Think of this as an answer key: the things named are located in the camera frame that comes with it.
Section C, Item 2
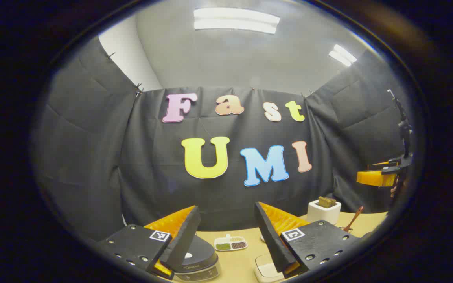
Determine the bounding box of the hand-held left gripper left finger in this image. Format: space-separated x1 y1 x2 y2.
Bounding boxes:
97 205 202 280

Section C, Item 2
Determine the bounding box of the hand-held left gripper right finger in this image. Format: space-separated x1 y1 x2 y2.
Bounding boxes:
254 202 363 279

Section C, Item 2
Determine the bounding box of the silver black rice cooker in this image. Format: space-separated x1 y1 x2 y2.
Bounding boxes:
171 234 221 283

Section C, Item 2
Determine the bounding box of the brown wooden spoon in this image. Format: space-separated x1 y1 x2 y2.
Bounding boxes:
344 206 364 233

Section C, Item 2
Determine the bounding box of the white rice container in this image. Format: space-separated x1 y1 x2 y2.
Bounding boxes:
255 254 286 283

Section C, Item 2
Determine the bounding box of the white divided grain dish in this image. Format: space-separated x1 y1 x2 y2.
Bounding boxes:
214 235 248 252

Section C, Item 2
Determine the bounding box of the white toaster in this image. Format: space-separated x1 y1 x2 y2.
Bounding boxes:
307 199 342 225

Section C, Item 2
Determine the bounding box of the black backdrop cloth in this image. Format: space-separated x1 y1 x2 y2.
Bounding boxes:
34 37 416 241

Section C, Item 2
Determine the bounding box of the small ceiling light panel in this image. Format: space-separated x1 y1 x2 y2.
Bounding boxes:
328 44 357 67

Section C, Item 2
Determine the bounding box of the long ceiling light panel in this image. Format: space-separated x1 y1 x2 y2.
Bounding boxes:
193 8 280 35

